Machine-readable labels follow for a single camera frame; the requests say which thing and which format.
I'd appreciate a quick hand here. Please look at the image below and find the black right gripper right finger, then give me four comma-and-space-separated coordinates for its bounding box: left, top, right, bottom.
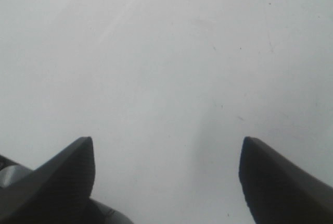
238, 136, 332, 223

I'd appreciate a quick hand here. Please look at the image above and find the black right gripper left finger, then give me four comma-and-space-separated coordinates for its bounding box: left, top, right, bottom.
1, 137, 95, 223

